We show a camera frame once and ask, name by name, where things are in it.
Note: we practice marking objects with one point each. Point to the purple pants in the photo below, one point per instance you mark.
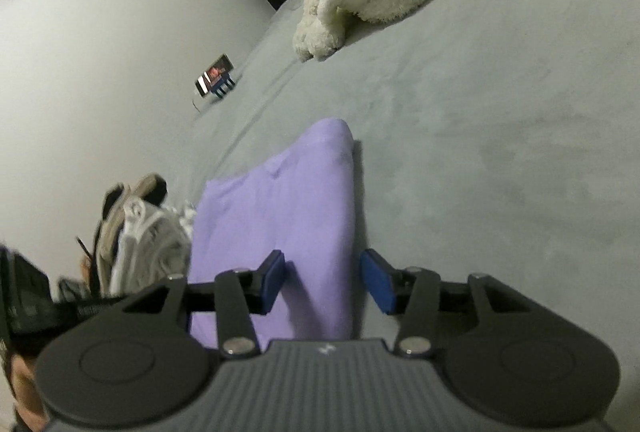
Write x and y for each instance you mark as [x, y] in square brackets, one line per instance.
[301, 202]

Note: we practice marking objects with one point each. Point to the folded beige garment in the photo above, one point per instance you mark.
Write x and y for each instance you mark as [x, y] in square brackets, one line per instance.
[105, 241]

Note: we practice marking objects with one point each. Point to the folded white garment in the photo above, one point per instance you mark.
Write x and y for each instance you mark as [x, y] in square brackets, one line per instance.
[154, 243]

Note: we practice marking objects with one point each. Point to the smartphone on blue stand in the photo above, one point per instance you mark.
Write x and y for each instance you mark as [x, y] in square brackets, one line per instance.
[216, 80]

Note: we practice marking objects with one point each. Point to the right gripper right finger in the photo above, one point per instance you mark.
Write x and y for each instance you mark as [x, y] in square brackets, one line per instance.
[390, 288]

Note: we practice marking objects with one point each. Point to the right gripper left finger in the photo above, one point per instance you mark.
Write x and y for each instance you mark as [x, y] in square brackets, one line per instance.
[267, 281]

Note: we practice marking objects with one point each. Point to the person's left hand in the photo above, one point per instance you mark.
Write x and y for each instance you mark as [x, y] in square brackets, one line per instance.
[27, 401]

